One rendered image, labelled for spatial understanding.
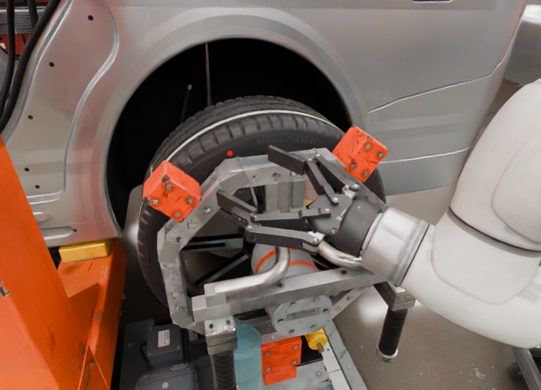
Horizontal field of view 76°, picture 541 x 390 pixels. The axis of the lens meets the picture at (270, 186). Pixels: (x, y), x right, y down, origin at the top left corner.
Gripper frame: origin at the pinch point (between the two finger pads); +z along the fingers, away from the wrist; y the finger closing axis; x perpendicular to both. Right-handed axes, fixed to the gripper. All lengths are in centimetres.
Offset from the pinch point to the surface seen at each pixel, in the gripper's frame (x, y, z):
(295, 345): -62, 5, -10
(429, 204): -151, 187, -24
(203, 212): -14.7, -1.3, 11.5
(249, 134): -5.4, 15.0, 11.8
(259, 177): -9.1, 8.7, 4.8
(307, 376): -97, 12, -14
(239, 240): -34.0, 8.6, 11.2
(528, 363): -104, 67, -81
